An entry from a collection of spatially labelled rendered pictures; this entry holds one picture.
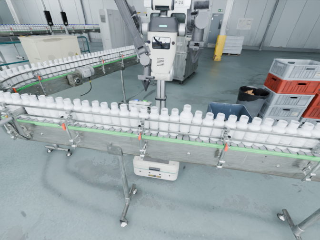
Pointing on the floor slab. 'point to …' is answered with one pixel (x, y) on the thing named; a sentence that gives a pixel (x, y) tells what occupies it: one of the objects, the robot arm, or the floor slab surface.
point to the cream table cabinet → (50, 47)
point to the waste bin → (253, 110)
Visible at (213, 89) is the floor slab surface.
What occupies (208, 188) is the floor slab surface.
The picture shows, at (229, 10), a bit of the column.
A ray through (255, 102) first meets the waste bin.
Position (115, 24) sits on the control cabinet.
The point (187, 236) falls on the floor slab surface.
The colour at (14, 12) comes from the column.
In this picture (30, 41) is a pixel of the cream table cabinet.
